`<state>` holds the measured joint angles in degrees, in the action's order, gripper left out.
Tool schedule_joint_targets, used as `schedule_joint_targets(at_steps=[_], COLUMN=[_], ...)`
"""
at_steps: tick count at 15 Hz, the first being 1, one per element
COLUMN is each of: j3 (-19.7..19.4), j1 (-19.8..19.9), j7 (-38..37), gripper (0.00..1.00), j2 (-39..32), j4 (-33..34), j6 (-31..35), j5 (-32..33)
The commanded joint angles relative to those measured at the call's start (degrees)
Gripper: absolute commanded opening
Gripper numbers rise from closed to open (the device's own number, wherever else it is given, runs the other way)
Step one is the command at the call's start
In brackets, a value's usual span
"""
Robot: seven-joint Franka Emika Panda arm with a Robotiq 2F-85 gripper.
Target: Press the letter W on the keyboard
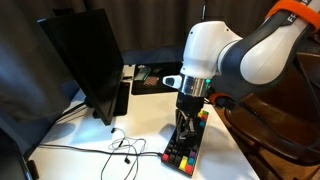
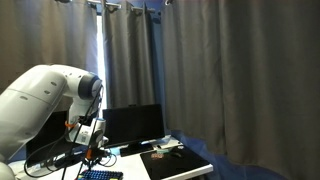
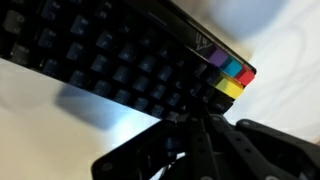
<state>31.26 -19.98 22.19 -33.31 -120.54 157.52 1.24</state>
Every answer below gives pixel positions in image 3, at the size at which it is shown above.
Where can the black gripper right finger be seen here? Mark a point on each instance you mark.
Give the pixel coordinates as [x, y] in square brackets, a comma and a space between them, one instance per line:
[260, 153]

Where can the black keyboard with coloured keys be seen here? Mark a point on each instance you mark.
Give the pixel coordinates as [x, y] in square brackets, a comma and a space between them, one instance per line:
[133, 60]

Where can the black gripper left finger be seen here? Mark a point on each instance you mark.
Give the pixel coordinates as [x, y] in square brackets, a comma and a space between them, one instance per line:
[196, 150]

